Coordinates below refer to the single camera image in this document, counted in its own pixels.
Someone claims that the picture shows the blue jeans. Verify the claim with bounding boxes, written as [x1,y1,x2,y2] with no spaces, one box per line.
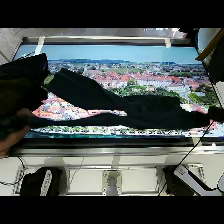
[28,67,216,132]

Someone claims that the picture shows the dark olive garment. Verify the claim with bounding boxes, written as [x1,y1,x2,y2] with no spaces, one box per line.
[0,74,49,118]

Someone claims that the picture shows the black garment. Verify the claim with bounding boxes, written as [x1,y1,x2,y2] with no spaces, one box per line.
[0,53,51,91]
[208,38,224,84]

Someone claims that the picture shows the tan garment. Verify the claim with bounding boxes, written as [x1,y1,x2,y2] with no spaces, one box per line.
[0,131,29,158]

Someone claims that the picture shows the black cable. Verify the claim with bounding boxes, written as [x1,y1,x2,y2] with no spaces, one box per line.
[157,120,217,197]
[0,155,27,188]

